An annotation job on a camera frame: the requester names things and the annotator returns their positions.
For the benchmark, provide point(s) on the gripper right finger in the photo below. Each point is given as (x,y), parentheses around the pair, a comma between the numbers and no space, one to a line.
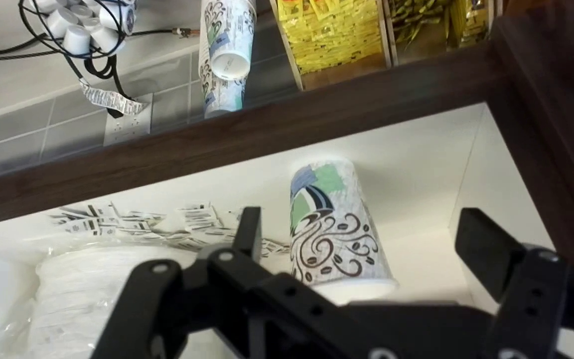
(531,299)

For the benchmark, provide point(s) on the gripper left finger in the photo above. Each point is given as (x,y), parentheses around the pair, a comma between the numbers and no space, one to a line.
(152,309)

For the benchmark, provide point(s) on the stack of printed paper cups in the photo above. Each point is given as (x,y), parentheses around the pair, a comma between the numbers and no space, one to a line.
(222,97)

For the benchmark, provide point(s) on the bagged stack of white plates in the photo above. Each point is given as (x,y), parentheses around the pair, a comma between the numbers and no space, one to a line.
(82,294)

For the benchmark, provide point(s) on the heap of white sachets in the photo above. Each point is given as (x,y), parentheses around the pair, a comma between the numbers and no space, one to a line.
(192,222)

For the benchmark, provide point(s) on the printed paper cup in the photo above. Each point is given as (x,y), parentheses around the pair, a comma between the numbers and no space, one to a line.
(229,30)
(334,234)

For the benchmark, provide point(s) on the wooden condiment organizer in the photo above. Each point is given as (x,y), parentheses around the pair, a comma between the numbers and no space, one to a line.
(347,75)

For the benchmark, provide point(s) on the heap of white coffee pods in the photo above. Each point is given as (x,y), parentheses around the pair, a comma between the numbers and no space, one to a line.
(80,27)

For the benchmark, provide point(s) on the row of yellow packets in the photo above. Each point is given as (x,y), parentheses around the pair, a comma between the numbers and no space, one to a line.
(332,35)

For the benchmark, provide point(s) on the white wall socket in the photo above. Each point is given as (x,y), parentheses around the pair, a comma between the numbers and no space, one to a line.
(130,122)

